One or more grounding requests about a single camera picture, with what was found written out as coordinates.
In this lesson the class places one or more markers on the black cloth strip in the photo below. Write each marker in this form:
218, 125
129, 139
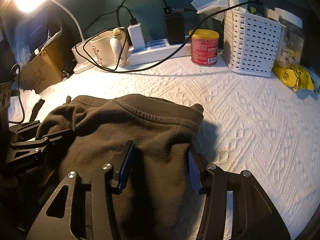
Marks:
37, 110

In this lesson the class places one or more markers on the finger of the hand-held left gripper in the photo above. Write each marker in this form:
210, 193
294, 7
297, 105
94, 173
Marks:
57, 137
25, 130

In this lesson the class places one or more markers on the yellow snack bag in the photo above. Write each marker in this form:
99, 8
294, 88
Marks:
295, 77

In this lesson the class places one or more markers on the cardboard box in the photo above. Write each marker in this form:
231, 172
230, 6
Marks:
47, 67

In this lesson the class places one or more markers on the black tablet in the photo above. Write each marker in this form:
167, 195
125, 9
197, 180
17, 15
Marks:
35, 30

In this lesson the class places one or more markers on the white textured tablecloth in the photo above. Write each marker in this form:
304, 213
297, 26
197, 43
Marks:
250, 130

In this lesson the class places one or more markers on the white power strip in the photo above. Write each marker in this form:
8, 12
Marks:
155, 51

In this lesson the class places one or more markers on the white plastic packet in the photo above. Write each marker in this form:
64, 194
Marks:
217, 2

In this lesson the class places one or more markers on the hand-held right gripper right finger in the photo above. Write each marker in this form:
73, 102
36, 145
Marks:
193, 170

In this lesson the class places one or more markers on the white t-shirt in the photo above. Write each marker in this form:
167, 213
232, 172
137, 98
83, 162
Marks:
27, 100

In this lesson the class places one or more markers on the white charger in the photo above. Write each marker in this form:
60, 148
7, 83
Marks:
136, 36

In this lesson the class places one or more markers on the red can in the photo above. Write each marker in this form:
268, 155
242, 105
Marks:
204, 47

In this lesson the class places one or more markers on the glass jar with white lid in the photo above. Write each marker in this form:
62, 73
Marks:
291, 42

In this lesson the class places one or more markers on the brown t-shirt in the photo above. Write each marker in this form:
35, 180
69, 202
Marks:
100, 130

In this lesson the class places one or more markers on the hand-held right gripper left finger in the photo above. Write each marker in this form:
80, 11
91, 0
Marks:
125, 166

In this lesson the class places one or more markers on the white mug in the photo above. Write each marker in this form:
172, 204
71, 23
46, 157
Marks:
102, 50

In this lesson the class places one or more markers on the white plastic basket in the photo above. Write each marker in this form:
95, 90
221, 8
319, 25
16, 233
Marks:
250, 45

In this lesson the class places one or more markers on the black charger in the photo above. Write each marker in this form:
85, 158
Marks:
174, 30

